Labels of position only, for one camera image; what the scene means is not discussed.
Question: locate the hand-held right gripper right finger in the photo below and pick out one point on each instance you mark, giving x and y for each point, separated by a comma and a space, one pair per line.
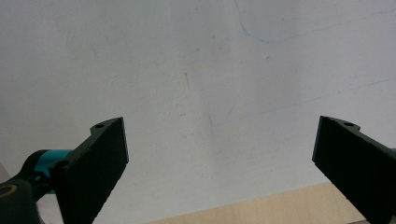
355, 161

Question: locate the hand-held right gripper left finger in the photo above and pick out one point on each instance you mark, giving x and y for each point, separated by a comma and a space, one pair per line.
93, 168

